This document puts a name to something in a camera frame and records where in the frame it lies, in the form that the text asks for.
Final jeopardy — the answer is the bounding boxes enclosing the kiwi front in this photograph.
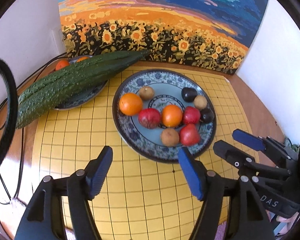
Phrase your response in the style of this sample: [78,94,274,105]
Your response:
[160,128,179,147]

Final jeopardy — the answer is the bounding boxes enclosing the purple fluffy towel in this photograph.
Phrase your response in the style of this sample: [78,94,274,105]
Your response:
[215,222,226,240]

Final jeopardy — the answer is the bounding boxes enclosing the small plate under gourd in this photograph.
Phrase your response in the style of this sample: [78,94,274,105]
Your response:
[53,55,109,111]

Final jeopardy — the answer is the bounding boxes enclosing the small orange back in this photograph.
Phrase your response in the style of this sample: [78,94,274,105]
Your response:
[161,105,183,127]

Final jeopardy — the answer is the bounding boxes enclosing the orange on small plate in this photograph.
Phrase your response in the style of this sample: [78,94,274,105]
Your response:
[55,60,70,71]

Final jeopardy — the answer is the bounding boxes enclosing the wrinkled small red apple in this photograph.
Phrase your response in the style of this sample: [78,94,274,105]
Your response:
[182,106,200,125]

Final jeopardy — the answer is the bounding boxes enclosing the large orange front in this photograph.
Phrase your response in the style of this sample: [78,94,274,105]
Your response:
[119,93,143,116]

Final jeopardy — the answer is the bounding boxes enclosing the sunflower field painting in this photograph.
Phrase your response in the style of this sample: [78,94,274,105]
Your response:
[58,0,268,75]

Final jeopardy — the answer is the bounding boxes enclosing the blue white porcelain plate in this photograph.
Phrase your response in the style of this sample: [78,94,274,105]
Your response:
[112,69,217,163]

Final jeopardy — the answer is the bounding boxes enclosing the green bitter gourd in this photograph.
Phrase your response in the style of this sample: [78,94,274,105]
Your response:
[16,50,149,129]

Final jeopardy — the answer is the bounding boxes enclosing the small kiwi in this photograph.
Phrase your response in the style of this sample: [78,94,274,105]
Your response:
[193,95,207,111]

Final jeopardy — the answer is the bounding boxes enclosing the yellow go board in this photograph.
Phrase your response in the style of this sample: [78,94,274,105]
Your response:
[31,67,258,239]

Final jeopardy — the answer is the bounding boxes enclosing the kiwi back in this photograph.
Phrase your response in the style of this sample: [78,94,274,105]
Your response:
[139,86,155,101]

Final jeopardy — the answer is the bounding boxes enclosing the large red apple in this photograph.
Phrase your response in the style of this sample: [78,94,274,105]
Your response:
[179,124,200,146]

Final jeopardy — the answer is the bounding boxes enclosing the black cables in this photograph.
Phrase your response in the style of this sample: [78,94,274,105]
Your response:
[0,52,68,230]

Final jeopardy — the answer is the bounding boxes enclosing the dark plum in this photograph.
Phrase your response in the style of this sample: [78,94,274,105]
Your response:
[200,108,215,124]
[181,87,198,102]

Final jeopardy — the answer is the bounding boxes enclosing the thick black cable loop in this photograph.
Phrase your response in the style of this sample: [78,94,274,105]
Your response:
[0,56,19,182]

